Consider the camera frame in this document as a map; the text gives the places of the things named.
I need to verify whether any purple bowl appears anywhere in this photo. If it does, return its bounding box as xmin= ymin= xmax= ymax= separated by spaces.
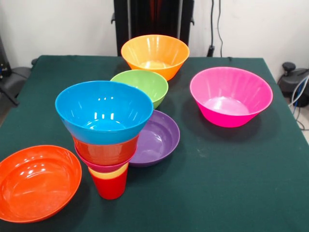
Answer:
xmin=128 ymin=110 xmax=180 ymax=168

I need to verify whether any blue bowl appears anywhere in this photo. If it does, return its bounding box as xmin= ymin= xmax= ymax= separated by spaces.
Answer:
xmin=55 ymin=81 xmax=154 ymax=145

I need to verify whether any red cup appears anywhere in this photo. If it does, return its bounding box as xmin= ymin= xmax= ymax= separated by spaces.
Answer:
xmin=90 ymin=169 xmax=129 ymax=201

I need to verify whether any stack of yellow cups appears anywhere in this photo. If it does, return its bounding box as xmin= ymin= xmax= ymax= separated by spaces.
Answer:
xmin=88 ymin=162 xmax=130 ymax=181

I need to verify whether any large light orange bowl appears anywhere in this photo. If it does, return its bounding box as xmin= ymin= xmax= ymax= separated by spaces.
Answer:
xmin=120 ymin=35 xmax=190 ymax=81

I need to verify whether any large red-orange bowl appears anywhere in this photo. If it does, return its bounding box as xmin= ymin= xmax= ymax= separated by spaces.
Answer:
xmin=0 ymin=145 xmax=83 ymax=223

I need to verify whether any dark green table cloth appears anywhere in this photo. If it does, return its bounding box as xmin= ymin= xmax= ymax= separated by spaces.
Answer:
xmin=0 ymin=55 xmax=309 ymax=232

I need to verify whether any black chair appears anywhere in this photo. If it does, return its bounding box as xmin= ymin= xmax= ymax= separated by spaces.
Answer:
xmin=0 ymin=36 xmax=39 ymax=102

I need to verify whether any large magenta bowl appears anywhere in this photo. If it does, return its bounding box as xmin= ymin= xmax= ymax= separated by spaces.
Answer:
xmin=190 ymin=67 xmax=274 ymax=128

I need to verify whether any small orange bowl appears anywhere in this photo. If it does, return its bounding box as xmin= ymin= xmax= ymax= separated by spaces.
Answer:
xmin=72 ymin=134 xmax=140 ymax=166

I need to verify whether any black wall cable with plug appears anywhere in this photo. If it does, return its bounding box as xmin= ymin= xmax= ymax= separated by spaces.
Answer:
xmin=207 ymin=0 xmax=216 ymax=58

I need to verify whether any small crimson bowl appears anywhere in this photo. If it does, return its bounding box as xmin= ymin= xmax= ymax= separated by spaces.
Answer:
xmin=74 ymin=145 xmax=135 ymax=174

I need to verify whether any black device with cables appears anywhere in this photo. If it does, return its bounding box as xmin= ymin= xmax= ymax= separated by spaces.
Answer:
xmin=278 ymin=62 xmax=309 ymax=108

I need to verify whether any green bowl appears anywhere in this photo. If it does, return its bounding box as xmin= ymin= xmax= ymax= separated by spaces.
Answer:
xmin=110 ymin=70 xmax=169 ymax=110

